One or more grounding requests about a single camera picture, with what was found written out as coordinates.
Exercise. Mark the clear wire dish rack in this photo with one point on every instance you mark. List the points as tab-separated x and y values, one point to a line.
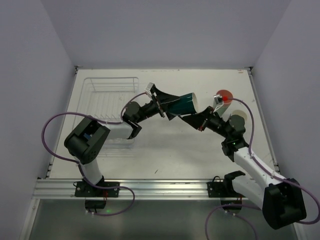
104	97

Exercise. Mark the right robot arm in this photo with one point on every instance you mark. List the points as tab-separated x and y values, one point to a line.
279	198

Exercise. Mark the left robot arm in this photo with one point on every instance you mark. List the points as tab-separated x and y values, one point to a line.
85	151

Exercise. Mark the black mug with handle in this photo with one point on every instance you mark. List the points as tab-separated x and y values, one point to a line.
240	113

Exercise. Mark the blue cup in rack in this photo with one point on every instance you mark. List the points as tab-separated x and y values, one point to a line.
87	136

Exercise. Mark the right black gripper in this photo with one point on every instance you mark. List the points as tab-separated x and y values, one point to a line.
205	121

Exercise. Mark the dark teal cup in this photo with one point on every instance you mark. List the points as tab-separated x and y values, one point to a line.
186	105

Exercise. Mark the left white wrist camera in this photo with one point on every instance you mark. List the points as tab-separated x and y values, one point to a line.
150	89

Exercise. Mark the pink cup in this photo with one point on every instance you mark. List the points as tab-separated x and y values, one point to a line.
227	100

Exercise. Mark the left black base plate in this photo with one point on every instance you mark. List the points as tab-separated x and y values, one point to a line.
105	189

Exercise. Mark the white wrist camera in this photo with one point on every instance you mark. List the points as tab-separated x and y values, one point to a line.
218	104
150	89

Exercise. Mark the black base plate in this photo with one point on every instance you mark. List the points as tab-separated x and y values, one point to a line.
221	188
105	189

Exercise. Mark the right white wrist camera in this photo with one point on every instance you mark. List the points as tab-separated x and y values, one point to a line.
218	104

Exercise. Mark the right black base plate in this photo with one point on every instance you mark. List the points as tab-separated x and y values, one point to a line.
221	188

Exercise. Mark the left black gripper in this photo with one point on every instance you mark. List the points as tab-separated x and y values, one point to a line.
158	104

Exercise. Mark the aluminium mounting rail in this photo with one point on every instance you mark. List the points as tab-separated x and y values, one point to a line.
144	189

